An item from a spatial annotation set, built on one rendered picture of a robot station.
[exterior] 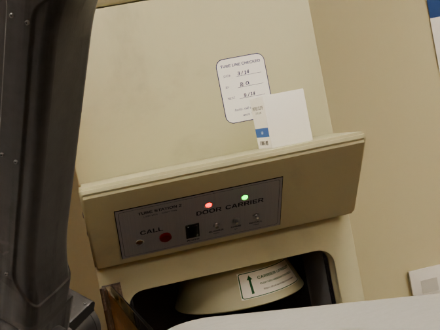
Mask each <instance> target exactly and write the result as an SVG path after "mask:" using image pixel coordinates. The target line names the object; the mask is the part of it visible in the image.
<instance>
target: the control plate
mask: <svg viewBox="0 0 440 330"><path fill-rule="evenodd" d="M282 187H283V176H281V177H275V178H272V179H266V180H262V181H257V182H253V183H248V184H244V185H238V186H234V187H229V188H225V189H219V190H216V191H210V192H204V193H200V194H194V195H191V196H185V197H181V198H176V199H172V200H167V201H163V202H157V203H153V204H147V205H144V206H138V207H134V208H128V209H125V210H119V211H114V215H115V222H116V226H117V234H118V238H119V245H120V252H121V256H122V259H127V258H131V257H136V256H139V255H145V254H148V253H154V252H158V251H163V250H166V249H172V248H177V247H181V246H186V245H190V244H195V243H199V242H204V241H208V240H213V239H217V238H222V237H226V236H231V235H235V234H240V233H244V232H249V231H253V230H258V229H263V228H267V227H273V226H276V225H280V219H281V208H282ZM243 194H248V195H249V198H248V199H247V200H241V199H240V197H241V196H242V195H243ZM206 202H213V206H212V207H210V208H205V207H204V204H205V203H206ZM256 213H259V214H260V217H259V219H258V220H255V219H253V215H254V214H256ZM236 217H237V218H240V221H239V223H238V224H237V225H236V224H235V223H233V222H232V220H233V219H235V218H236ZM215 222H218V223H220V226H219V228H218V229H216V228H215V227H213V224H214V223H215ZM195 223H199V229H200V236H197V237H194V238H189V239H186V230H185V226H186V225H191V224H195ZM166 232H168V233H170V234H171V235H172V239H171V240H170V241H168V242H161V241H160V238H159V237H160V235H161V234H163V233H166ZM140 239H141V240H144V244H142V245H140V246H137V245H136V244H135V242H136V241H137V240H140Z"/></svg>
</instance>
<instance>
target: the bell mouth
mask: <svg viewBox="0 0 440 330"><path fill-rule="evenodd" d="M303 285H304V282H303V280H302V279H301V277H300V276H299V274H298V273H297V271H296V270H295V269H294V267H293V265H292V264H291V263H290V262H289V260H288V258H283V259H278V260H275V261H269V262H266V263H261V264H257V265H251V266H247V267H243V268H237V269H234V270H229V271H226V272H220V273H217V274H212V275H208V276H203V277H199V278H194V279H191V280H185V281H182V282H181V283H180V286H179V291H178V295H177V300H176V304H175V309H176V310H177V311H178V312H180V313H184V314H193V315H204V314H220V313H226V312H234V311H238V310H245V309H248V308H253V307H256V306H261V305H264V304H268V303H272V302H274V301H278V300H280V299H283V298H285V297H288V296H290V295H292V294H294V293H296V292H297V291H298V290H300V289H301V288H302V286H303Z"/></svg>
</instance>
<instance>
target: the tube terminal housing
mask: <svg viewBox="0 0 440 330"><path fill-rule="evenodd" d="M256 52H263V54H264V57H265V64H266V70H267V74H268V80H269V85H270V91H271V94H277V93H280V92H287V91H291V90H297V89H301V88H303V90H304V96H305V100H306V106H307V111H308V117H309V121H310V127H311V131H312V137H316V136H322V135H326V134H333V129H332V126H331V119H330V115H329V108H328V104H327V98H326V94H325V87H324V83H323V77H322V73H321V67H320V60H319V56H318V50H317V46H316V39H315V35H314V28H313V25H312V18H311V14H310V7H309V4H308V0H146V1H140V2H135V3H128V4H123V5H116V6H112V7H104V8H100V9H96V11H95V15H94V21H93V25H92V33H91V39H90V49H89V55H88V65H87V71H86V81H85V87H84V97H83V103H82V113H81V123H80V129H79V140H78V145H77V156H76V161H75V173H76V176H77V182H78V186H79V187H81V184H84V183H90V182H94V181H100V180H104V179H110V178H114V177H119V176H123V175H129V174H135V173H139V172H145V171H149V170H155V169H159V168H164V167H168V166H174V165H178V164H184V163H188V162H194V161H197V160H204V159H207V158H213V157H217V156H223V155H229V154H233V153H239V152H242V151H248V150H252V149H258V148H259V146H258V142H257V136H256V131H255V125H254V121H253V120H250V121H246V122H240V123H236V124H230V125H227V123H226V119H225V112H224V109H223V102H222V99H221V93H220V88H219V82H218V78H217V72H216V68H215V62H214V60H220V59H224V58H231V57H235V56H242V55H246V54H253V53H256ZM313 251H322V252H324V253H325V255H326V257H327V260H328V263H329V270H330V274H331V281H332V284H333V291H334V295H335V301H336V304H340V303H353V302H359V301H365V299H364V295H363V288H362V284H361V278H360V274H359V267H358V261H357V257H356V251H355V246H354V240H353V236H352V229H351V225H350V219H349V215H348V214H346V215H341V216H337V217H332V218H328V219H323V220H319V221H314V222H310V223H305V224H301V225H296V226H292V227H287V228H284V229H278V230H272V231H269V232H264V233H260V234H254V235H251V236H246V237H242V238H237V239H233V240H227V241H224V242H219V243H215V244H210V245H206V246H201V247H196V248H192V249H186V250H183V251H177V252H174V253H169V254H165V255H159V256H156V257H151V258H147V259H142V260H138V261H132V262H129V263H124V264H120V265H115V266H109V267H106V268H100V269H98V268H97V267H95V269H96V275H97V279H98V284H99V288H101V287H102V286H104V285H109V284H115V283H118V282H120V285H121V288H122V294H123V298H124V300H125V301H126V302H127V303H128V304H130V301H131V299H132V297H133V296H134V295H135V294H136V293H137V292H139V291H142V290H145V289H150V288H154V287H159V286H163V285H168V284H173V283H177V282H182V281H185V280H191V279H194V278H199V277H203V276H208V275H212V274H217V273H220V272H226V271H229V270H234V269H237V268H243V267H247V266H251V265H257V264H261V263H266V262H269V261H275V260H278V259H283V258H286V257H292V256H296V255H300V254H304V253H310V252H313Z"/></svg>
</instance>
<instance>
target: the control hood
mask: <svg viewBox="0 0 440 330"><path fill-rule="evenodd" d="M365 140H366V137H365V134H362V132H345V133H333V134H326V135H322V136H316V137H313V140H311V141H305V142H302V143H296V144H292V145H286V146H283V147H277V148H273V149H259V148H258V149H252V150H248V151H242V152H239V153H233V154H229V155H223V156H217V157H213V158H207V159H204V160H197V161H194V162H188V163H184V164H178V165H174V166H168V167H164V168H159V169H155V170H149V171H145V172H139V173H135V174H129V175H123V176H119V177H114V178H110V179H104V180H100V181H94V182H90V183H84V184H81V187H79V196H80V200H81V206H82V216H83V218H84V220H85V224H86V229H87V233H88V239H89V242H90V248H91V252H92V257H93V260H94V266H95V267H97V268H98V269H100V268H106V267H109V266H115V265H120V264H124V263H129V262H132V261H138V260H142V259H147V258H151V257H156V256H159V255H165V254H169V253H174V252H177V251H183V250H186V249H192V248H197V247H201V246H206V245H210V244H215V243H219V242H224V241H227V240H233V239H237V238H242V237H246V236H251V235H254V234H260V233H264V232H269V231H272V230H278V229H284V228H287V227H292V226H296V225H301V224H305V223H310V222H314V221H319V220H323V219H328V218H332V217H337V216H341V215H346V214H349V213H352V212H353V211H354V208H355V204H356V196H357V191H358V184H359V177H360V172H361V165H362V160H363V152H364V148H365ZM281 176H283V187H282V208H281V219H280V225H276V226H273V227H267V228H263V229H258V230H253V231H249V232H244V233H240V234H235V235H231V236H226V237H222V238H217V239H213V240H208V241H204V242H199V243H195V244H190V245H186V246H181V247H175V248H172V249H166V250H163V251H158V252H154V253H148V254H145V255H139V256H136V257H131V258H127V259H122V256H121V252H120V245H119V238H118V234H117V226H116V222H115V215H114V211H119V210H125V209H128V208H134V207H138V206H144V205H147V204H153V203H157V202H163V201H167V200H172V199H176V198H181V197H185V196H191V195H194V194H200V193H206V192H210V191H216V190H219V189H225V188H229V187H234V186H238V185H244V184H248V183H253V182H257V181H262V180H266V179H272V178H275V177H281Z"/></svg>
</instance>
